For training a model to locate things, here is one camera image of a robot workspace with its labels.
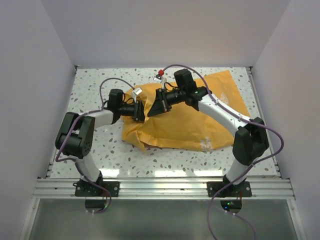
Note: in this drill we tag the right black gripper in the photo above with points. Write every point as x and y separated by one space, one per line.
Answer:
161 104

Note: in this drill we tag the orange pillowcase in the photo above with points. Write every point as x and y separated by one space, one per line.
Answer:
185 128

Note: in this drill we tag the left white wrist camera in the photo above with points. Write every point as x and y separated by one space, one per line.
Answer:
135 93

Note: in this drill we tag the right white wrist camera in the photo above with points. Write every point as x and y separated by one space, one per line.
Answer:
159 77

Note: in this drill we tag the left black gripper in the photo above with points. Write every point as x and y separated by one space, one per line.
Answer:
138 111

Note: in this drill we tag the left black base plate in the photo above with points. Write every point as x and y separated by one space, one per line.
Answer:
86 189

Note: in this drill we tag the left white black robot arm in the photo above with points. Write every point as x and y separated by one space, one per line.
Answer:
76 134

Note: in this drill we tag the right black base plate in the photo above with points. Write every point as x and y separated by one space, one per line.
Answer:
241 190

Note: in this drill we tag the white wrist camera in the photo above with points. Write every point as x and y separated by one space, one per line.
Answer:
135 93
159 77

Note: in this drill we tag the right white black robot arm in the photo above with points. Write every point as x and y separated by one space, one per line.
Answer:
250 136

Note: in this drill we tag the aluminium mounting rail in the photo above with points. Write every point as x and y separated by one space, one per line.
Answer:
172 188

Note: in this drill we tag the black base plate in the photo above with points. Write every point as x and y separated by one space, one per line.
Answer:
86 189
241 190

